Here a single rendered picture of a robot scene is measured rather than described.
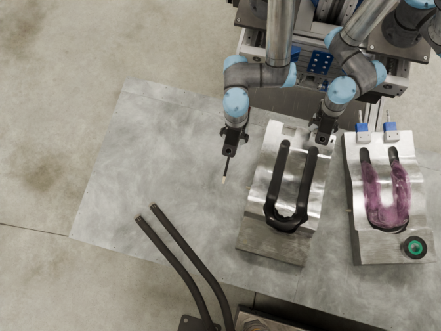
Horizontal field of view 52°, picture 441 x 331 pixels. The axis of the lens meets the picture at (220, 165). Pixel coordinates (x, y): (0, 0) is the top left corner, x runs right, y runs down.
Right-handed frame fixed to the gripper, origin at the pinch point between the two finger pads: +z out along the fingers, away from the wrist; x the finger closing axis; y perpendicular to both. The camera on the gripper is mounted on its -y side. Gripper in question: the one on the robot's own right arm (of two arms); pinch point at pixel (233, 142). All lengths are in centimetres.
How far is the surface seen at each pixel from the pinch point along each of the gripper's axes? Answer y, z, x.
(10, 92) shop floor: 24, 95, 148
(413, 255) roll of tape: -23, 1, -69
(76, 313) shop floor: -85, 95, 64
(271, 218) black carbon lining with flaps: -22.1, 7.6, -20.1
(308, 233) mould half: -23.7, 8.3, -34.3
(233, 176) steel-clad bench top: -9.0, 15.1, -2.4
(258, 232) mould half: -28.2, 9.0, -16.8
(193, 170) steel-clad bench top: -10.6, 15.1, 13.5
